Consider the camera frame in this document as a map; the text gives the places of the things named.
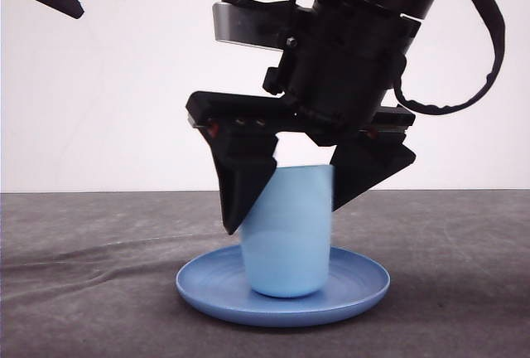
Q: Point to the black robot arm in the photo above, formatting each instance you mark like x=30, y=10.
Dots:
x=338, y=61

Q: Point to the light blue plastic cup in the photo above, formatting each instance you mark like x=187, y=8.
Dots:
x=285, y=238

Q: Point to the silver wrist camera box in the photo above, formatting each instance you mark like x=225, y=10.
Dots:
x=270, y=25

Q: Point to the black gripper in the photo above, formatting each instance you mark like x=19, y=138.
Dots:
x=330, y=85

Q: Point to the blue plastic plate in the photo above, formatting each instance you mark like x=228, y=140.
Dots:
x=216, y=285

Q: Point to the dark grey table cloth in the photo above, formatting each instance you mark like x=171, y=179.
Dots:
x=93, y=275

